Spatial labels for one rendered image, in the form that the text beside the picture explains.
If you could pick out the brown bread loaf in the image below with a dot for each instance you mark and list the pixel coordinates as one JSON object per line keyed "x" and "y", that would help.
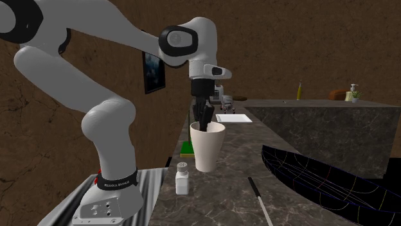
{"x": 337, "y": 95}

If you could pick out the small white bottle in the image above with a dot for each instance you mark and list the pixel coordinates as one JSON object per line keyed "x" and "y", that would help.
{"x": 182, "y": 183}

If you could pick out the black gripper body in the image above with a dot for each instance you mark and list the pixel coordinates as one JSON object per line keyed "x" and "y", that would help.
{"x": 203, "y": 87}

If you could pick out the striped grey robot stand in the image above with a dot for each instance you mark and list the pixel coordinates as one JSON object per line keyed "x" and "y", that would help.
{"x": 153, "y": 184}

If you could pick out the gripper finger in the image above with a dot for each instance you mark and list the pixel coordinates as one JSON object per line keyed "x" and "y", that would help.
{"x": 206, "y": 115}
{"x": 196, "y": 109}

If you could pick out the small potted plant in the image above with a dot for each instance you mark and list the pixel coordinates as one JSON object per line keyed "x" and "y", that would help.
{"x": 355, "y": 97}

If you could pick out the black bowl with coloured lines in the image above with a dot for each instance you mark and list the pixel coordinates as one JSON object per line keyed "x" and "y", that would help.
{"x": 332, "y": 184}

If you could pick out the brown flat object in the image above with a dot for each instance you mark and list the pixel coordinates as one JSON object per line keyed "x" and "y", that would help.
{"x": 240, "y": 98}

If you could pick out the white rectangular plate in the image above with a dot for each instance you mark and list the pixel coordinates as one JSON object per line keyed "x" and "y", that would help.
{"x": 233, "y": 118}

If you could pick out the black and white pen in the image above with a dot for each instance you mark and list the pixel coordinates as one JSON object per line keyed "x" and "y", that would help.
{"x": 259, "y": 198}

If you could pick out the dark framed wall picture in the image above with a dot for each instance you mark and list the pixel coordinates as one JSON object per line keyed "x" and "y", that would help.
{"x": 154, "y": 75}

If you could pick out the white soap dispenser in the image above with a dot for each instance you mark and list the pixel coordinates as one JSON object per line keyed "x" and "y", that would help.
{"x": 349, "y": 95}

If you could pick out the beige tall cup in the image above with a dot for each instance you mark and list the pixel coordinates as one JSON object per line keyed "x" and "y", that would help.
{"x": 206, "y": 147}

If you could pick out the white small appliance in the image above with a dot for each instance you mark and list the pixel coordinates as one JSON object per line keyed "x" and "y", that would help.
{"x": 218, "y": 92}

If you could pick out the green yellow sponge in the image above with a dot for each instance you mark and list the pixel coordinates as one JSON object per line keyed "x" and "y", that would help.
{"x": 187, "y": 150}

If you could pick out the yellow bottle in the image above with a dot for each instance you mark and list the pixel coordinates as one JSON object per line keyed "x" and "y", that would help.
{"x": 299, "y": 92}

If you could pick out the grey toy truck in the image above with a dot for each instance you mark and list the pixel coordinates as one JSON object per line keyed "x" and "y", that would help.
{"x": 227, "y": 105}

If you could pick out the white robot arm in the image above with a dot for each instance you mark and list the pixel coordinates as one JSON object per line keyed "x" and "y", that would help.
{"x": 62, "y": 81}

